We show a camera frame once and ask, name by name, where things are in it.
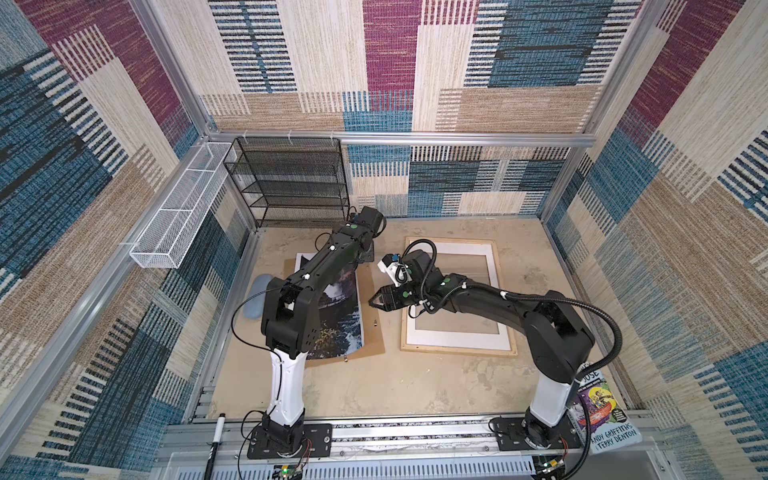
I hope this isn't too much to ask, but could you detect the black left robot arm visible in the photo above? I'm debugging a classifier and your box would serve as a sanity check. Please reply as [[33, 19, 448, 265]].
[[261, 207, 386, 455]]

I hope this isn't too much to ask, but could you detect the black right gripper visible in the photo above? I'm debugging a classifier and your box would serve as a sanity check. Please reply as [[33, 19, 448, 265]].
[[368, 280, 427, 312]]

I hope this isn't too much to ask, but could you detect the blue grey glasses case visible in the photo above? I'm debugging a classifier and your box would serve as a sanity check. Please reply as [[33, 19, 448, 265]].
[[242, 274, 273, 321]]

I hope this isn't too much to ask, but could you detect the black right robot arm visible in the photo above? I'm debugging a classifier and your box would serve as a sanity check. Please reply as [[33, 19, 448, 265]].
[[369, 239, 595, 449]]

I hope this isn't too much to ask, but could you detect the colourful treehouse book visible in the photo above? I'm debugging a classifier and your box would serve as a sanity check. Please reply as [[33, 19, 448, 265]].
[[568, 370, 643, 455]]

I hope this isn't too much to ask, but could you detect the waterfall bridge photo print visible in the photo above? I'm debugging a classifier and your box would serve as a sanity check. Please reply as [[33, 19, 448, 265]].
[[307, 264, 364, 360]]

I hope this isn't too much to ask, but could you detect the black wire mesh shelf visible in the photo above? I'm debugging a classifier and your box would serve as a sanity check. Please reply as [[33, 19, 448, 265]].
[[223, 137, 350, 227]]

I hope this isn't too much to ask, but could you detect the black white marker pen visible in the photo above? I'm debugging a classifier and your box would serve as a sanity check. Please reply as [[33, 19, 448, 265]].
[[203, 413, 226, 480]]

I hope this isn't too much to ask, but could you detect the white wire mesh basket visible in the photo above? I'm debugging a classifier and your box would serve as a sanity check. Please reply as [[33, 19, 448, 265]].
[[130, 142, 231, 269]]

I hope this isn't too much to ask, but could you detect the brown frame backing board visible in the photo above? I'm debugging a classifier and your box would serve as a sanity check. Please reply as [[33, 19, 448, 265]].
[[307, 263, 386, 368]]

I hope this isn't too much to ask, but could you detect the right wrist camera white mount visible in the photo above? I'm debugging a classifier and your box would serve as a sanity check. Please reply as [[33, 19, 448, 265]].
[[377, 254, 409, 286]]

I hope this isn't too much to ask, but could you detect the white picture mat board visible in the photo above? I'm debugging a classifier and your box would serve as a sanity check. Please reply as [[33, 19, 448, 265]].
[[405, 241, 513, 352]]

